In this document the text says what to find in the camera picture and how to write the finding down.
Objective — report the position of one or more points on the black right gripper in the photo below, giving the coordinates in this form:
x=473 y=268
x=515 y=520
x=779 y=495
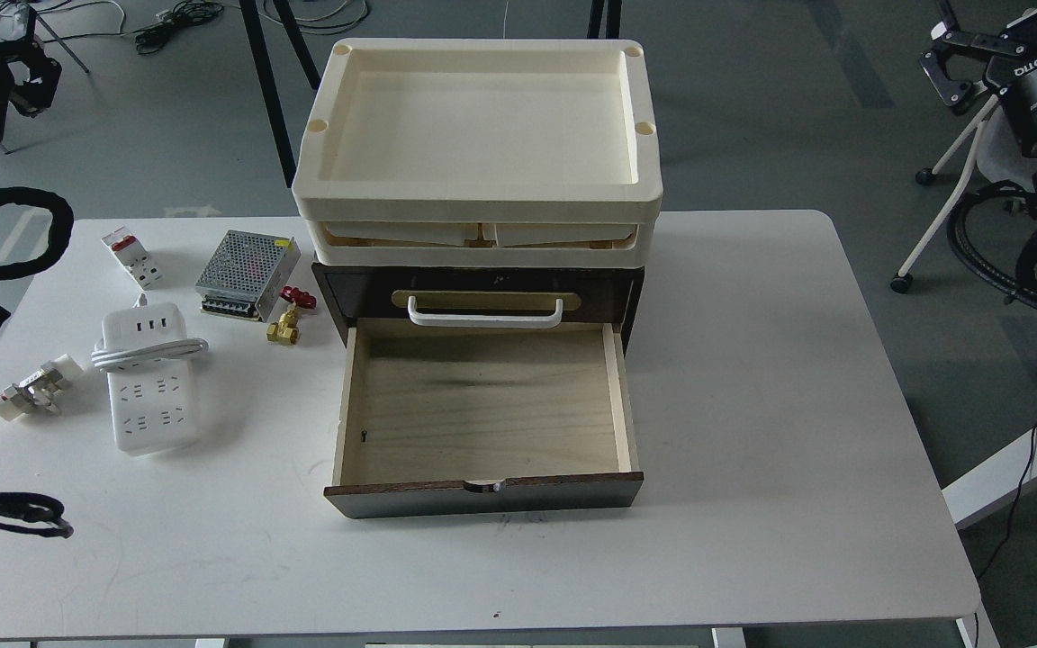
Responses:
x=1023 y=45

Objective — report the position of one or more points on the white power strip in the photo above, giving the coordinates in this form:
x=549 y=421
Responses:
x=152 y=393

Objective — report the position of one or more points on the black table leg right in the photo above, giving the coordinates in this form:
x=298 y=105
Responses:
x=604 y=19

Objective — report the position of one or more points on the white adjacent table edge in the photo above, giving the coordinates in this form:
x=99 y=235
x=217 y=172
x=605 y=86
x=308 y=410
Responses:
x=993 y=483

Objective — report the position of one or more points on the cream plastic tray top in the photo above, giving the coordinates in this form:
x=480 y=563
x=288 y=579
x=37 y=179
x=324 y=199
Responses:
x=518 y=131

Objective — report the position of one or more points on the cream plastic tray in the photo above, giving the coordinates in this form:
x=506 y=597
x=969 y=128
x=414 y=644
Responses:
x=481 y=245
x=518 y=131

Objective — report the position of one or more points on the cream plastic tray lower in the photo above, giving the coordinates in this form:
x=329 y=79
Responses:
x=481 y=245

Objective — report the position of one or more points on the open wooden drawer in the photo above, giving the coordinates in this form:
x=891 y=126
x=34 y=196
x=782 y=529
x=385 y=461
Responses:
x=467 y=420

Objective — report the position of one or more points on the silver metal power supply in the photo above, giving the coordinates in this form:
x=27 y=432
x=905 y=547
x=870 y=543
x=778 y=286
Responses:
x=245 y=275

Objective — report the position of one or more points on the white red circuit breaker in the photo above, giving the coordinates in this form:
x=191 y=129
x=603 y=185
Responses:
x=133 y=257

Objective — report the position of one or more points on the white grey plug adapter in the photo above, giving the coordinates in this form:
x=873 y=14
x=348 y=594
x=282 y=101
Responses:
x=38 y=390

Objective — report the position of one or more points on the white drawer handle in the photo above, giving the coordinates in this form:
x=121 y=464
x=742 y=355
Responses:
x=474 y=320

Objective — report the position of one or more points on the brass valve red handle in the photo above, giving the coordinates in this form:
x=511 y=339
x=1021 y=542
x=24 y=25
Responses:
x=285 y=330

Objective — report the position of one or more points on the black cable bundle floor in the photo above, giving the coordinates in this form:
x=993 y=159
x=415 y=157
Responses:
x=183 y=15

